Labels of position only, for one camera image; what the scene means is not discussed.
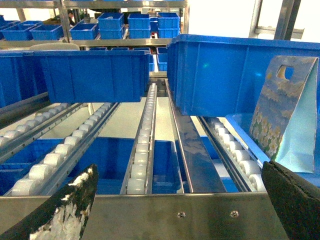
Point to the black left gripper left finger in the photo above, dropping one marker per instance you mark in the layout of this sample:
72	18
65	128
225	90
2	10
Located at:
64	215

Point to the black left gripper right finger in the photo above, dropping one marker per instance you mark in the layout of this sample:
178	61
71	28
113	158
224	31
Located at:
295	200

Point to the flower gift bag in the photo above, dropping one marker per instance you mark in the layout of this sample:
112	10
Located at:
284	122

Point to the roller track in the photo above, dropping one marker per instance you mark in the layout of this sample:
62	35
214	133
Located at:
242	168
23	135
46	177
138	178

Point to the right roller track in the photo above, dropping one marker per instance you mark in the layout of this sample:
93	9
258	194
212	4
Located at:
242	168

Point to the lower blue bin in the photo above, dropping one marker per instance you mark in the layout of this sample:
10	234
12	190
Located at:
111	155

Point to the centre roller track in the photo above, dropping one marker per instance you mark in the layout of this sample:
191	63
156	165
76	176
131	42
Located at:
138	178

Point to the far left roller track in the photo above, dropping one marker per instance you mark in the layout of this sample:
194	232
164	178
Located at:
23	135

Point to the light blue tray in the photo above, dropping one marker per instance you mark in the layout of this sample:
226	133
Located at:
240	130

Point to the blue bin left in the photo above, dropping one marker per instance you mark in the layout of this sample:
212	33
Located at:
94	76

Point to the large blue bin right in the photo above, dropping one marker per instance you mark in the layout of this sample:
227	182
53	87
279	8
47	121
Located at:
214	76

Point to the steel front rail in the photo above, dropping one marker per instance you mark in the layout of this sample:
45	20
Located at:
194	216

